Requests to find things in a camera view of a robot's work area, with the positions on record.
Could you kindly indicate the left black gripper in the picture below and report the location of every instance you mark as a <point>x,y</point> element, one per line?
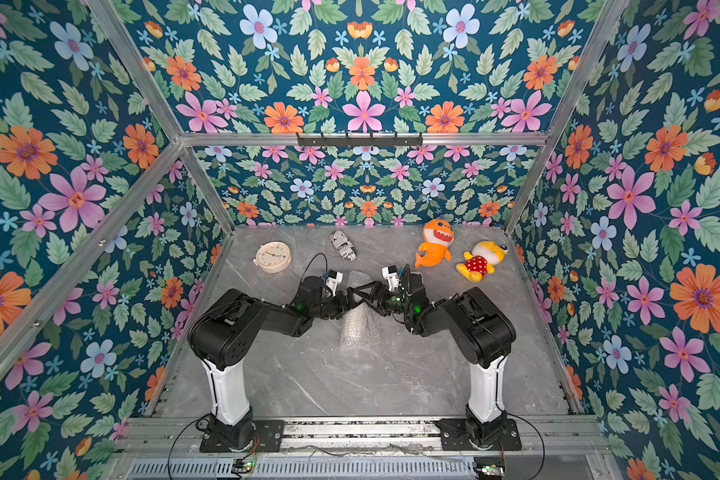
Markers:
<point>343,305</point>

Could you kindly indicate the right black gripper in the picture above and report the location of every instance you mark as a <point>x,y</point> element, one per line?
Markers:
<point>381,297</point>

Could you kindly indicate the clear bubble wrap sheet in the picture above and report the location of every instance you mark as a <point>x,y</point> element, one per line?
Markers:
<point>359,329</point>

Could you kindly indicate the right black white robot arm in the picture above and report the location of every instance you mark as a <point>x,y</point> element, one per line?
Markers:
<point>482,332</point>

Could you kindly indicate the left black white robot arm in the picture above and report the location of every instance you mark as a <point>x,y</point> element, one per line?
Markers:
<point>223,336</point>

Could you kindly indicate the silver toy car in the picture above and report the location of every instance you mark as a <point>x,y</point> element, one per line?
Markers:
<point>343,246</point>

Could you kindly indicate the orange shark plush toy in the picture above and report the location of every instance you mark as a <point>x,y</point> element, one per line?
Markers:
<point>438,237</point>

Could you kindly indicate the pink round alarm clock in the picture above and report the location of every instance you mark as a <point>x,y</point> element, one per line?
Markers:
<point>273,257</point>

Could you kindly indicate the yellow shark plush toy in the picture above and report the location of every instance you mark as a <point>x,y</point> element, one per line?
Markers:
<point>482,260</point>

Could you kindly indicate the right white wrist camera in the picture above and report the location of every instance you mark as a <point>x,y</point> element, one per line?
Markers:
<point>391,275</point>

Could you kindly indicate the black hook rail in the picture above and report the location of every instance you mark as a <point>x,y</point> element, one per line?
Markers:
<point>347,140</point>

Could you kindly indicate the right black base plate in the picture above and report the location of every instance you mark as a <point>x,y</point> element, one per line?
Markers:
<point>461,434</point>

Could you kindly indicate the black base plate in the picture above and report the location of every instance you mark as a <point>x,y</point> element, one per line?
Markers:
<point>461,434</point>
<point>262,435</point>

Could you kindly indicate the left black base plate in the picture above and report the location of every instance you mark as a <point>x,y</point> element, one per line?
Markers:
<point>262,435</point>

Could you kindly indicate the white slotted cable duct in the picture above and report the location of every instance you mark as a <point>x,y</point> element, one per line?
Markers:
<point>306,468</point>

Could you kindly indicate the aluminium front rail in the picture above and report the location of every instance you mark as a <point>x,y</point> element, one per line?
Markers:
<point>550,435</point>

